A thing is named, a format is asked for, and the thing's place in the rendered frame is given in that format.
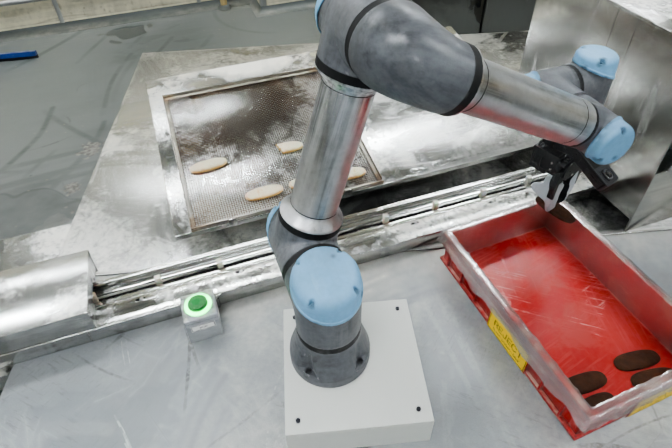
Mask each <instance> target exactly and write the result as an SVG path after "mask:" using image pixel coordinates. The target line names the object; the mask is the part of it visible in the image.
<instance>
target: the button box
mask: <svg viewBox="0 0 672 448"><path fill-rule="evenodd" d="M198 293H203V294H206V295H208V296H209V297H210V298H211V302H212V304H211V307H210V309H209V310H208V311H207V312H206V313H204V314H203V315H200V316H191V315H189V314H187V313H186V311H185V308H184V305H185V302H186V300H187V299H188V298H189V297H191V296H192V295H194V294H198ZM180 305H181V311H182V318H183V324H184V326H185V329H186V331H187V334H188V336H189V339H190V342H191V343H194V342H197V341H200V340H204V339H207V338H210V337H213V336H217V335H220V334H223V327H222V322H221V318H220V313H219V309H218V308H220V307H221V305H220V301H219V298H217V299H215V295H214V292H213V289H208V290H204V291H200V292H197V293H193V294H190V295H186V296H183V297H180Z"/></svg>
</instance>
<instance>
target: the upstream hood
mask: <svg viewBox="0 0 672 448"><path fill-rule="evenodd" d="M97 271H98V269H97V268H96V266H95V264H94V262H93V260H92V258H91V255H90V253H89V251H88V250H84V251H80V252H76V253H72V254H68V255H64V256H60V257H56V258H52V259H48V260H44V261H40V262H36V263H32V264H28V265H24V266H20V267H16V268H12V269H8V270H4V271H0V355H2V354H5V353H9V352H12V351H16V350H19V349H23V348H26V347H30V346H33V345H37V344H40V343H44V342H47V341H51V340H54V339H58V338H62V337H65V336H69V335H72V334H76V333H79V332H83V331H86V330H90V329H93V328H96V319H95V305H94V303H93V279H94V281H95V272H97Z"/></svg>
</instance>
